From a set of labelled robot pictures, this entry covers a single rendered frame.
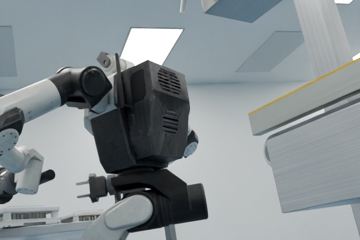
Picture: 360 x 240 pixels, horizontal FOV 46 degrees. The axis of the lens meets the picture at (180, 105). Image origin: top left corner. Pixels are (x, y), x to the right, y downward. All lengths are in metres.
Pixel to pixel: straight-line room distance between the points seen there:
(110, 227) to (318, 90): 0.89
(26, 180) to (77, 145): 4.25
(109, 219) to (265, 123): 0.79
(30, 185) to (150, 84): 0.47
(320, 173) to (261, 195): 5.68
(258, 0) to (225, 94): 5.75
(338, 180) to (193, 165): 5.38
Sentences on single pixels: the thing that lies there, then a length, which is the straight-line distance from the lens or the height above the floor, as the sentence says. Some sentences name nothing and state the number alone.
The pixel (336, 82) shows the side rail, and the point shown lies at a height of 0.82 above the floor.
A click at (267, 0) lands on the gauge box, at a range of 0.69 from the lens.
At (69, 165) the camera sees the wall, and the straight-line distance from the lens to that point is 5.54.
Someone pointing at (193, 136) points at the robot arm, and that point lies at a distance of 1.78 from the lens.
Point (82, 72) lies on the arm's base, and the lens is 1.22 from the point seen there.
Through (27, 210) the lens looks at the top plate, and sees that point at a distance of 1.74.
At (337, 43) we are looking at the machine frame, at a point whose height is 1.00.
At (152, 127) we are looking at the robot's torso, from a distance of 1.25.
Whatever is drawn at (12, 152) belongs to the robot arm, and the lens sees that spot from 1.26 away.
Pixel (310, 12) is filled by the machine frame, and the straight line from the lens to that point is 0.95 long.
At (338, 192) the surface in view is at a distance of 0.52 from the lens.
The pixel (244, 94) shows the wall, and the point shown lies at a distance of 6.55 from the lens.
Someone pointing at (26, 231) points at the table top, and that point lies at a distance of 1.74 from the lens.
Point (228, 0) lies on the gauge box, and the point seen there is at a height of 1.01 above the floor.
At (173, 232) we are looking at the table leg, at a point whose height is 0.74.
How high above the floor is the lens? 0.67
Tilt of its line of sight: 18 degrees up
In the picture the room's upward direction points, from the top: 9 degrees counter-clockwise
